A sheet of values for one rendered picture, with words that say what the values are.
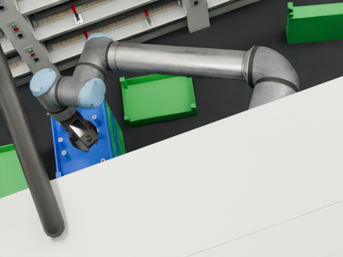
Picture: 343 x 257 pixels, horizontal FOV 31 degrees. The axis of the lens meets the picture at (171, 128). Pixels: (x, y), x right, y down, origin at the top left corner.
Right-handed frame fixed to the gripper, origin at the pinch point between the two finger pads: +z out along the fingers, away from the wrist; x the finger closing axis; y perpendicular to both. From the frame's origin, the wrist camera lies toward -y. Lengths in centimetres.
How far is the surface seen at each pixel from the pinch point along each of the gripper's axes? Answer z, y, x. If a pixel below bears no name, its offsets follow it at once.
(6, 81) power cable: -117, -84, 9
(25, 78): 23, 75, 0
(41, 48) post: 3, 60, -12
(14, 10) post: -24, 53, -11
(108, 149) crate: 12.5, 4.8, -4.4
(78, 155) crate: 11.0, 10.4, 5.2
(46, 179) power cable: -110, -93, 13
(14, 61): 9, 71, 0
